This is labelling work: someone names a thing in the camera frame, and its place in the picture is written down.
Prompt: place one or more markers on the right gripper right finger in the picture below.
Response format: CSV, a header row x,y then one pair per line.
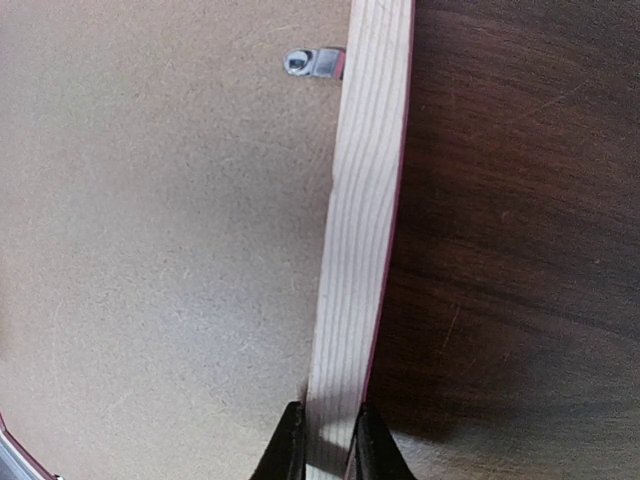
x,y
374,454

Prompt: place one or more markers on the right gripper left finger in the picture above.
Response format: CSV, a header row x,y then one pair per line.
x,y
285,455

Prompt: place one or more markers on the brown backing board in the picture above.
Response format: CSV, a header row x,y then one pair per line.
x,y
150,225

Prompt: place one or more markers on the pink wooden picture frame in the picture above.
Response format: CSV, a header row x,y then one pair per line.
x,y
360,225

